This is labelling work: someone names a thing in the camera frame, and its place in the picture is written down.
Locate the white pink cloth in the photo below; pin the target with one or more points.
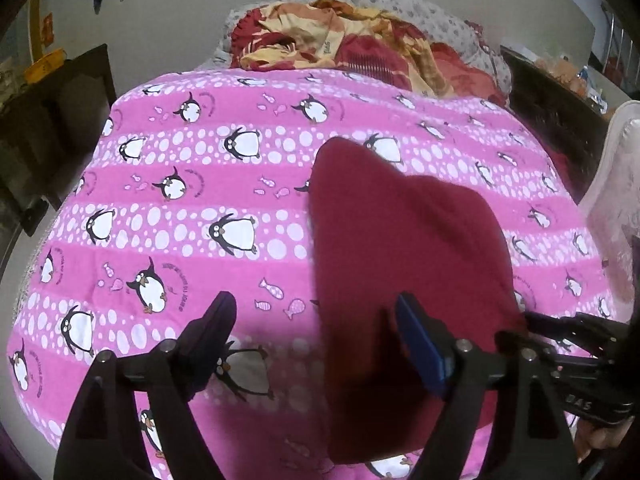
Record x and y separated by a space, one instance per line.
615 195

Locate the dark wooden side table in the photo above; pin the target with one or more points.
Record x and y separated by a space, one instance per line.
550 120

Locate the dark wooden cabinet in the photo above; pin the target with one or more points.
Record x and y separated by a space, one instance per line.
50 125

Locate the metal rack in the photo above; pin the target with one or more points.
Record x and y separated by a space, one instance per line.
617 40

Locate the grey floral pillow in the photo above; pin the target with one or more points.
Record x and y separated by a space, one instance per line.
425 10

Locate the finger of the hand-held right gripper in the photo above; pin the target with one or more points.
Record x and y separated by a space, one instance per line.
575 326
575 360

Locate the pink penguin print bed sheet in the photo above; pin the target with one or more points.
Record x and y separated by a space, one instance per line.
200 210

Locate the orange plastic container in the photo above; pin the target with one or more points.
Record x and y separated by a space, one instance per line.
45 66

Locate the person's right hand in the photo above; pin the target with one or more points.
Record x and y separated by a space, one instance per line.
595 442

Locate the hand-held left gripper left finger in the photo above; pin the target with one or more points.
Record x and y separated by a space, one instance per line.
220 325

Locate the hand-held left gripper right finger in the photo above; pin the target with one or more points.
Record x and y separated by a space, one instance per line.
417 342

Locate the maroon garment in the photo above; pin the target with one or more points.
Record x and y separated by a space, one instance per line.
400 225

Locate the red yellow floral blanket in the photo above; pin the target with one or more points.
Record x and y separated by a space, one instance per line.
360 45

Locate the orange stuffed toy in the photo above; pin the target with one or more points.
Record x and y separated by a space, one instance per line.
567 75

